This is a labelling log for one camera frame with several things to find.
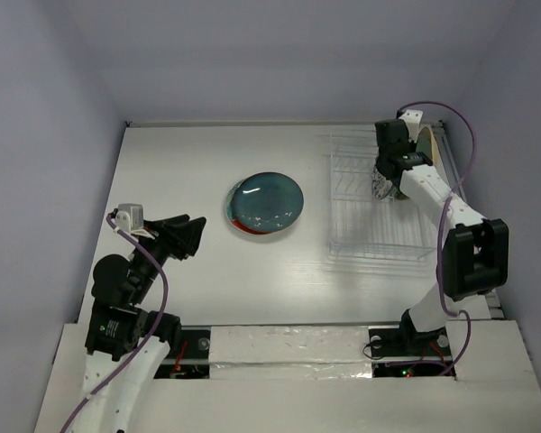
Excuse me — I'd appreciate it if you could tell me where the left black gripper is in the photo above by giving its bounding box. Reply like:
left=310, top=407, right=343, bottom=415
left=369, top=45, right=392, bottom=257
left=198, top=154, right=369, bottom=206
left=130, top=212, right=206, bottom=300

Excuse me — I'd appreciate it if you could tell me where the yellow plate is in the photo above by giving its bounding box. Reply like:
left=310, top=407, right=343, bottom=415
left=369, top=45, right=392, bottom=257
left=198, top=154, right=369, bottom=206
left=421, top=126, right=441, bottom=166

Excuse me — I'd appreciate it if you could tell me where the white plate with red rim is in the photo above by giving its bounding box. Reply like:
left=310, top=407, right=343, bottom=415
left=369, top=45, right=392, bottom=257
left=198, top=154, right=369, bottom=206
left=225, top=180, right=268, bottom=235

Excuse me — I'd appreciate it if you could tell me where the teal plate with brown rim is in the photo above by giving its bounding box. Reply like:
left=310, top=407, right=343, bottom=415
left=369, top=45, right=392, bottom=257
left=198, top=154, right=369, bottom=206
left=232, top=171, right=304, bottom=234

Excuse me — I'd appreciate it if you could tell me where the green plate with flower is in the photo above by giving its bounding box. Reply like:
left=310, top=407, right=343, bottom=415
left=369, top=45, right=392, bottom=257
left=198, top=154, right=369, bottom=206
left=416, top=128, right=434, bottom=161

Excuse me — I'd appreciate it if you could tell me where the blue floral patterned plate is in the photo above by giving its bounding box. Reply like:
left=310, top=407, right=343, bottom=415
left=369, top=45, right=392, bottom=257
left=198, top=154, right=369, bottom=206
left=371, top=167, right=396, bottom=200

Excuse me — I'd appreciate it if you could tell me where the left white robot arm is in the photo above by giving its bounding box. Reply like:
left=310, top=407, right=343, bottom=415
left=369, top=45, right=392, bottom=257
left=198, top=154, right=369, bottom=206
left=62, top=204, right=206, bottom=432

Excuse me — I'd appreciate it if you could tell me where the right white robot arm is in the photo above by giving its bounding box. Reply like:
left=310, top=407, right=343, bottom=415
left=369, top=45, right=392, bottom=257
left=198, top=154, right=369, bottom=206
left=375, top=110, right=509, bottom=355

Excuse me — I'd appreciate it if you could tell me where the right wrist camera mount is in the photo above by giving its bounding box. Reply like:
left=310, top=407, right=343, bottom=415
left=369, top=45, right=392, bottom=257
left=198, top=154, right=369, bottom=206
left=397, top=108, right=424, bottom=142

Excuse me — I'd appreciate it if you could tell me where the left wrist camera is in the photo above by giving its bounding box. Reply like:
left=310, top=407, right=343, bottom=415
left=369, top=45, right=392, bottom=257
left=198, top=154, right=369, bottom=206
left=114, top=203, right=148, bottom=236

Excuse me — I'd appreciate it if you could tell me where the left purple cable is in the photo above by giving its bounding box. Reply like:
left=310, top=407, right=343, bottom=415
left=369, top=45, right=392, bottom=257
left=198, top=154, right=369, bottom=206
left=59, top=215, right=170, bottom=433

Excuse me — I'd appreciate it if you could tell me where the purple cable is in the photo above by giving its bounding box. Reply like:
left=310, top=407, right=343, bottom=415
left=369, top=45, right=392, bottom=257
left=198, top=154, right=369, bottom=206
left=59, top=215, right=170, bottom=433
left=396, top=100, right=478, bottom=376

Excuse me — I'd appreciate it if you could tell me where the white wire dish rack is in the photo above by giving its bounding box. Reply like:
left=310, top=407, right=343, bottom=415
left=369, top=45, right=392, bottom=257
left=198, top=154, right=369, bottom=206
left=330, top=133, right=436, bottom=262

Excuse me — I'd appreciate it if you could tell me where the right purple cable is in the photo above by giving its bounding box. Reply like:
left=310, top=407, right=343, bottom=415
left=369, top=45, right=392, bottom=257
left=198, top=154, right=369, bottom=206
left=396, top=100, right=478, bottom=376

